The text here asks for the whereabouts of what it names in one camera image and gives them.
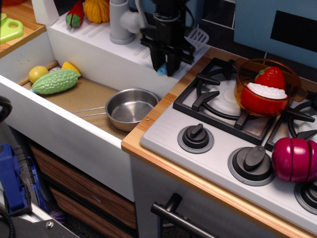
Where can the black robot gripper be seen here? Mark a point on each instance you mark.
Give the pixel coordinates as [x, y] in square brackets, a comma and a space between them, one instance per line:
[167, 43]

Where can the blue handled grey spatula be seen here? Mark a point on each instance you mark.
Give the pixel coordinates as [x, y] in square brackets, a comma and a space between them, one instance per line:
[198, 38]

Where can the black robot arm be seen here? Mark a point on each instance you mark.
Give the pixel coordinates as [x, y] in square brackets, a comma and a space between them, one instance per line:
[169, 10]

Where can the small steel pan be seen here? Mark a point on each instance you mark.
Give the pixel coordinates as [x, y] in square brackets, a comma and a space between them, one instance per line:
[127, 108]

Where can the grey toy faucet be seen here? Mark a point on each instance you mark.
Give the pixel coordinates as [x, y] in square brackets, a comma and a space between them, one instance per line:
[124, 23]

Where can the black stove burner grate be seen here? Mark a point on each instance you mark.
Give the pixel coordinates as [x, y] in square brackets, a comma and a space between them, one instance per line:
[210, 99]

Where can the orange toy pumpkin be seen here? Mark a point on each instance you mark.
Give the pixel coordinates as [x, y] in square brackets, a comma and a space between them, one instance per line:
[97, 11]

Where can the left black stove knob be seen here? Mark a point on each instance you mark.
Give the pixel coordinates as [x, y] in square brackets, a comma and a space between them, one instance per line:
[195, 139]

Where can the black stove knob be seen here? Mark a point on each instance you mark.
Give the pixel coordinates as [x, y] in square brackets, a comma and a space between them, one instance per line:
[306, 196]
[251, 166]
[195, 139]

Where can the red green toy pepper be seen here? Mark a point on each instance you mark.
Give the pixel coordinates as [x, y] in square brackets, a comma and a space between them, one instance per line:
[75, 16]

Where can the yellow toy corn cob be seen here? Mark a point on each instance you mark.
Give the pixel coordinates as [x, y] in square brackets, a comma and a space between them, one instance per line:
[68, 65]

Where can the red bowl of rice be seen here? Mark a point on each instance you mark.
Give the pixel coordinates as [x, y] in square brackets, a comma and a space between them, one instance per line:
[263, 100]

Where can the amber transparent toy pot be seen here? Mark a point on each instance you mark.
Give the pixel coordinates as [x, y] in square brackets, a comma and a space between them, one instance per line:
[247, 70]

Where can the green toy bitter gourd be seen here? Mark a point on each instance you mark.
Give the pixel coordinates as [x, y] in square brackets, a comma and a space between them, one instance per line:
[55, 82]

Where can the red toy strawberry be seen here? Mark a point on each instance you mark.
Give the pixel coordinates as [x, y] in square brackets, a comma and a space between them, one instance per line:
[272, 77]

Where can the white dotted toy ball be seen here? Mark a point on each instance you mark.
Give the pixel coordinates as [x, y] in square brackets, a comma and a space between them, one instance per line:
[54, 69]

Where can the white block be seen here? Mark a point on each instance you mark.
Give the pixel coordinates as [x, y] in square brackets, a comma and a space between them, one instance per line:
[45, 12]

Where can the yellow toy lemon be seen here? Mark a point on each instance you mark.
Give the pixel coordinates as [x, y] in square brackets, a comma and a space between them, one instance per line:
[37, 72]

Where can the middle black stove knob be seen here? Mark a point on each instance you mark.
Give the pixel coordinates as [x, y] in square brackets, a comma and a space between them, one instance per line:
[251, 166]

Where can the upper wooden drawer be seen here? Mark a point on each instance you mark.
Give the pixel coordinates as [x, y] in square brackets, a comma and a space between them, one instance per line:
[83, 188]

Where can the wooden drawer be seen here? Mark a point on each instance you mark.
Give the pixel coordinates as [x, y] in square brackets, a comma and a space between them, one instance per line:
[83, 188]
[104, 227]

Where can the green toy cutting board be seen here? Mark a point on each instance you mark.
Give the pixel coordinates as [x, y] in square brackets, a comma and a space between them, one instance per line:
[10, 29]

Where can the magenta toy onion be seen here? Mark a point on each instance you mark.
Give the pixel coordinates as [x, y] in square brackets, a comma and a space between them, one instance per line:
[295, 160]

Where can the lower wooden drawer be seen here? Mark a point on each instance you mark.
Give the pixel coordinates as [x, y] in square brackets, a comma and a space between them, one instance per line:
[104, 227]

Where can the purple ball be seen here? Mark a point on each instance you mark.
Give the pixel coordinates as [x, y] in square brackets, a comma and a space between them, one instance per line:
[58, 215]

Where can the right black stove knob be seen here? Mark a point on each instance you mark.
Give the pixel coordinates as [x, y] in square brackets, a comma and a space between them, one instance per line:
[306, 196]

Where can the blue clamp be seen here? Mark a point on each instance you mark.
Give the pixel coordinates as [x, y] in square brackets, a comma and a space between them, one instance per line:
[20, 181]

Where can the black oven door handle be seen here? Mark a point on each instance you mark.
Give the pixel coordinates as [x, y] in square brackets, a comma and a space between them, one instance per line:
[168, 212]

